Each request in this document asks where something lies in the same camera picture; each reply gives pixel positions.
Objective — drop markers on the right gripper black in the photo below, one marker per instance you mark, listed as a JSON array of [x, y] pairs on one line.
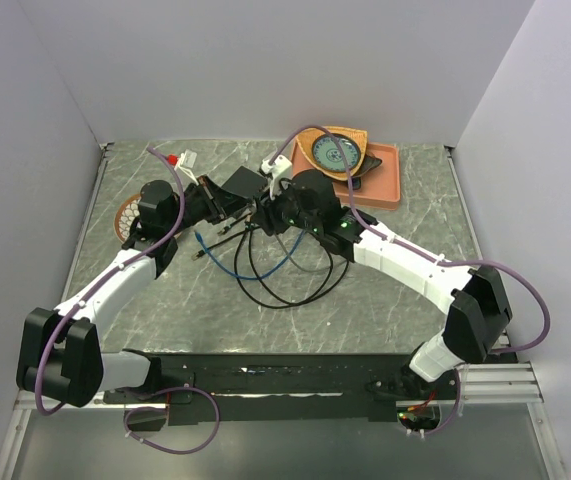
[[266, 213]]

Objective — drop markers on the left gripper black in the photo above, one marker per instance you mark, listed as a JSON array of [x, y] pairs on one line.
[[220, 203]]

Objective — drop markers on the black network switch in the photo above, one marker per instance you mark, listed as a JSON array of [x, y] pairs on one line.
[[245, 183]]

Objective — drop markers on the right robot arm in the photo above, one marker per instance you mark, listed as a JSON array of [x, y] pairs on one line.
[[472, 297]]

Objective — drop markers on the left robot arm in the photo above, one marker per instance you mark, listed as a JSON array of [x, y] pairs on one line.
[[60, 356]]

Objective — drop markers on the woven triangular basket plate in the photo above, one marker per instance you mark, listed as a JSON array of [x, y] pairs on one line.
[[305, 140]]

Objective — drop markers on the teal patterned round plate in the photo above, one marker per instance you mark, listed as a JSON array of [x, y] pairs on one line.
[[328, 156]]

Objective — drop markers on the black dish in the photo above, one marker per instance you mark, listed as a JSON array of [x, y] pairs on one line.
[[368, 164]]

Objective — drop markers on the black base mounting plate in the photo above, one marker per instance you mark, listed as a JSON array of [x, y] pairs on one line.
[[198, 387]]

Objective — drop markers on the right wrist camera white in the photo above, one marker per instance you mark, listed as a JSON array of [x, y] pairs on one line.
[[276, 171]]

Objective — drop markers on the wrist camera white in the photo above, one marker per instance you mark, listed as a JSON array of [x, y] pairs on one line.
[[183, 165], [276, 171]]

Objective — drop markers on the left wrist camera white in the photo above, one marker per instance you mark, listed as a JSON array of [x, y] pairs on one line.
[[183, 165]]

